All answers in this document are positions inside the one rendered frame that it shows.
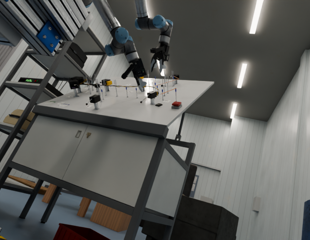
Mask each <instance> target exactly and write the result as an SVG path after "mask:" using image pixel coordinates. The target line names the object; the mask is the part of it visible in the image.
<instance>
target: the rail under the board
mask: <svg viewBox="0 0 310 240"><path fill-rule="evenodd" d="M31 112H33V113H35V114H38V115H41V116H46V117H51V118H57V119H61V120H68V121H73V122H78V123H83V124H89V125H93V126H99V127H104V128H109V129H114V130H121V131H126V132H131V133H136V134H141V135H146V136H151V137H156V138H164V139H166V137H167V134H168V131H169V129H168V128H167V126H166V125H160V124H154V123H148V122H142V121H136V120H128V119H122V118H115V117H110V116H103V115H97V114H91V113H85V112H79V111H73V110H65V109H58V108H52V107H46V106H40V105H35V106H34V108H33V110H32V111H31Z"/></svg>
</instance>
